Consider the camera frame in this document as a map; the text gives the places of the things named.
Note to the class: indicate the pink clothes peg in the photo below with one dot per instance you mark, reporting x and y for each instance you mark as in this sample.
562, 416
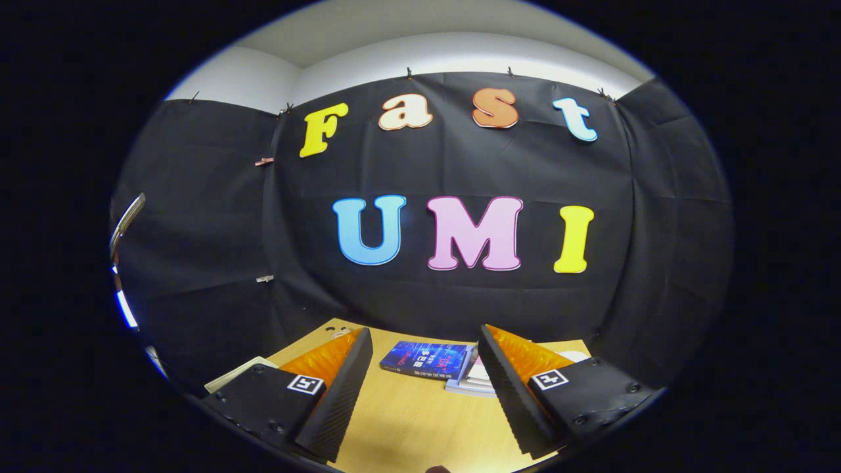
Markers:
264, 161

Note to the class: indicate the light blue cover book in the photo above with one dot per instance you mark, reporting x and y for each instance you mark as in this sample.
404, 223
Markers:
466, 387

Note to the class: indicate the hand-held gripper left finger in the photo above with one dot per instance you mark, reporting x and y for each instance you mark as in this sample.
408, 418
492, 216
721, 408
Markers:
263, 397

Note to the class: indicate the dark blue book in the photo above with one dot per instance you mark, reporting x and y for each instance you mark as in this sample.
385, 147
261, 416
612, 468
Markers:
420, 360

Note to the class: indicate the curved metal bar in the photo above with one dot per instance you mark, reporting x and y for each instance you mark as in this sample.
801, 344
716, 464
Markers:
125, 220

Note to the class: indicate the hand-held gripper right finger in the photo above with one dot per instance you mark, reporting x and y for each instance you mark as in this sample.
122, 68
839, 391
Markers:
591, 394

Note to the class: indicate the black backdrop cloth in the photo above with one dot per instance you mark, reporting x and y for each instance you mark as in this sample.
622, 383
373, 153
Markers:
427, 164

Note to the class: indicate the pink cover book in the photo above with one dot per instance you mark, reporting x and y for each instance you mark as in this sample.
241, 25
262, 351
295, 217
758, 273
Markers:
476, 369

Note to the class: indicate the white plush toy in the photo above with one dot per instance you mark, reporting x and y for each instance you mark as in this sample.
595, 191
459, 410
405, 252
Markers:
575, 357

